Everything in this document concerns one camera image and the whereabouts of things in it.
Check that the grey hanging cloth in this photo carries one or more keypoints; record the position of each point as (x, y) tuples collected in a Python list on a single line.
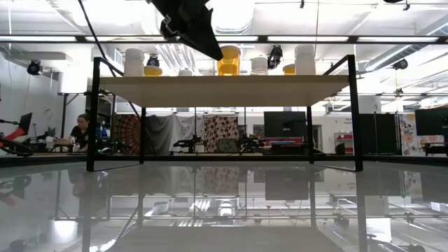
[(161, 133)]

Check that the small black robot arm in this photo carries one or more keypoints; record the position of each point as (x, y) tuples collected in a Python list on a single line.
[(189, 143), (249, 141)]

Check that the orange mandala hanging cloth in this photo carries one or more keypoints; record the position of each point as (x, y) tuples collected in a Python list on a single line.
[(127, 133)]

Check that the ribbed silver ceiling duct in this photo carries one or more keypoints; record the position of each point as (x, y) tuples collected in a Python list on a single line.
[(245, 24)]

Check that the wooden shelf black metal frame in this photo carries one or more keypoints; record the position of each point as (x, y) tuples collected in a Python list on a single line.
[(224, 91)]

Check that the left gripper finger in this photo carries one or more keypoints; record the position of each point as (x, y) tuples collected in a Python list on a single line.
[(206, 42)]

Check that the black computer monitor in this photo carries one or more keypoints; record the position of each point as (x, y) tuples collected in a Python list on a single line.
[(432, 120)]

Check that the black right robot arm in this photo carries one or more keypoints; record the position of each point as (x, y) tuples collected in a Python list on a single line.
[(392, 1)]

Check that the small black tilted monitor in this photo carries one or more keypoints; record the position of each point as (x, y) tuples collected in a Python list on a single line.
[(25, 122)]

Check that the black room partition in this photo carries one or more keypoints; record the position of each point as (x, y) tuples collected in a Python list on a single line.
[(379, 133)]

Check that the black ceiling spotlight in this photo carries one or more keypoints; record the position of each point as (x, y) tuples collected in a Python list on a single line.
[(274, 57), (34, 68), (400, 64), (153, 62)]

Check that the translucent bottle ribbed cap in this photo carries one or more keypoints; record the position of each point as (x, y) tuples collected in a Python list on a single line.
[(259, 66)]

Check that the brown circle patterned cloth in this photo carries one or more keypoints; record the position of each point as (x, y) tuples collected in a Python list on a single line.
[(220, 127)]

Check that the white plastic medicine bottle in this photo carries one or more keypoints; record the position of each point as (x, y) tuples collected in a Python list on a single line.
[(134, 63), (304, 61)]

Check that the white patterned hanging cloth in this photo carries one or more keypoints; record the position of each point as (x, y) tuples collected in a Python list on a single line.
[(189, 126)]

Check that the white shelf red bins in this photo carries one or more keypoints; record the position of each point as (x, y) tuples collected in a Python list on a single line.
[(344, 137)]

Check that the long black linear ceiling light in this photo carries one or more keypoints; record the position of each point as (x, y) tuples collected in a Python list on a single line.
[(315, 38)]

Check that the floral patterned panel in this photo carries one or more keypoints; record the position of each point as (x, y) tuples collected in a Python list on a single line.
[(407, 134)]

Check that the orange medicine bottle white cap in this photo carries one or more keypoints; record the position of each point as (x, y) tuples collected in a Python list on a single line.
[(154, 71), (288, 70), (230, 67)]

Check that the small translucent medicine bottle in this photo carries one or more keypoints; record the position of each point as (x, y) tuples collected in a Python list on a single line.
[(185, 73)]

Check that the person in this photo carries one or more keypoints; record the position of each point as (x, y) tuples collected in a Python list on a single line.
[(81, 134)]

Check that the black aluminium table frame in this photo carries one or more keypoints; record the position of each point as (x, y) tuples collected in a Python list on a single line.
[(210, 158)]

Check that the red robot part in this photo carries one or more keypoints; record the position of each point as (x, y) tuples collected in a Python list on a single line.
[(15, 134)]

